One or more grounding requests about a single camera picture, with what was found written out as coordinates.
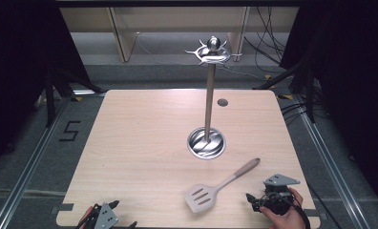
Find thin black floor cable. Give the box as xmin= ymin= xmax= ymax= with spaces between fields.
xmin=305 ymin=181 xmax=335 ymax=229

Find black table edge bracket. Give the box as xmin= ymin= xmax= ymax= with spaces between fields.
xmin=304 ymin=208 xmax=328 ymax=221

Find beige wooden desk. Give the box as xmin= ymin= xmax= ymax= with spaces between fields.
xmin=58 ymin=6 xmax=300 ymax=64

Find grey slotted spatula beige handle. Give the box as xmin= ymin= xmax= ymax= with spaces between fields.
xmin=184 ymin=157 xmax=262 ymax=214

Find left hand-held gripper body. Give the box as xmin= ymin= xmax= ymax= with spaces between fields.
xmin=80 ymin=201 xmax=120 ymax=229

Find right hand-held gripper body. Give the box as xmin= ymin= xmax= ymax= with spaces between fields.
xmin=257 ymin=173 xmax=302 ymax=217

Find black metal stand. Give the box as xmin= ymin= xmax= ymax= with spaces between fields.
xmin=253 ymin=58 xmax=319 ymax=124
xmin=43 ymin=67 xmax=106 ymax=129

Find black curtain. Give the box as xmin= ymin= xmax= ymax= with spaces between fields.
xmin=0 ymin=0 xmax=94 ymax=175
xmin=278 ymin=0 xmax=378 ymax=209

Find person's left hand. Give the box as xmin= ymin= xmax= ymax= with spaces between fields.
xmin=77 ymin=205 xmax=95 ymax=229

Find person's right hand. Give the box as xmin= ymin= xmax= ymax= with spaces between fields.
xmin=259 ymin=187 xmax=309 ymax=229

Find black floor cables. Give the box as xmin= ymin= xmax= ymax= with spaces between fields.
xmin=280 ymin=100 xmax=309 ymax=126

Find aluminium floor rail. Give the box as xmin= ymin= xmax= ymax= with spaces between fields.
xmin=292 ymin=94 xmax=368 ymax=229
xmin=0 ymin=94 xmax=74 ymax=229

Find bundle of hanging black cables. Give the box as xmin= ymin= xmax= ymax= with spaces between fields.
xmin=243 ymin=6 xmax=287 ymax=66

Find metal utensil stand with hooks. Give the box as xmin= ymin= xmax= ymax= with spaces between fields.
xmin=184 ymin=35 xmax=243 ymax=160

